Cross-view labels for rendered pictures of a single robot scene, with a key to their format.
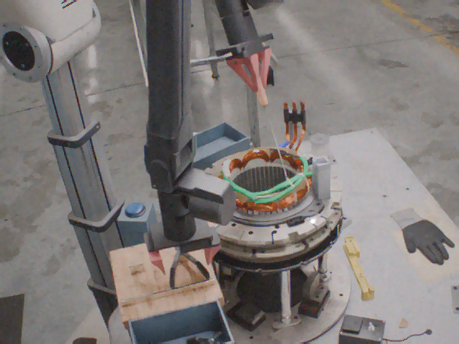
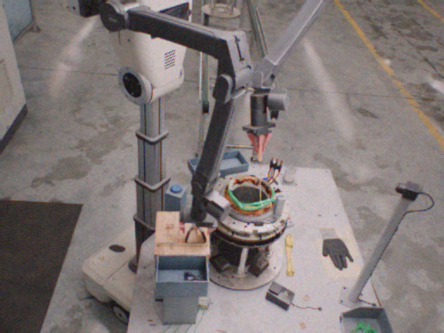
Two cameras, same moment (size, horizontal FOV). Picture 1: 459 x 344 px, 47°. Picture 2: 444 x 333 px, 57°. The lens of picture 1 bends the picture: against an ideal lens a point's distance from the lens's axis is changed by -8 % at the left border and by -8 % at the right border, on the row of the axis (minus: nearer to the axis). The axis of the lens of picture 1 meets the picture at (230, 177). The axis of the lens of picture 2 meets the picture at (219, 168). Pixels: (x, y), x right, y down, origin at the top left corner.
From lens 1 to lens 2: 39 cm
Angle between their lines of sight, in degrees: 4
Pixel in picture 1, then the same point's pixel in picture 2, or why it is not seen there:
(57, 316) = (101, 225)
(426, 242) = (336, 253)
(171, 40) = (220, 134)
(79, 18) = (172, 75)
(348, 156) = (305, 183)
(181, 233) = (199, 217)
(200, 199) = (212, 205)
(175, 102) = (214, 161)
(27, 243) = (93, 171)
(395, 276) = (310, 267)
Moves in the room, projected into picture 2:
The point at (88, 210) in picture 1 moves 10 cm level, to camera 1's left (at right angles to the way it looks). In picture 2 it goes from (148, 178) to (127, 174)
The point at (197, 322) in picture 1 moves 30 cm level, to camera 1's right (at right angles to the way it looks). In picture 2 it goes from (192, 264) to (278, 277)
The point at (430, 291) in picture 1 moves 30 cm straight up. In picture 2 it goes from (329, 284) to (350, 236)
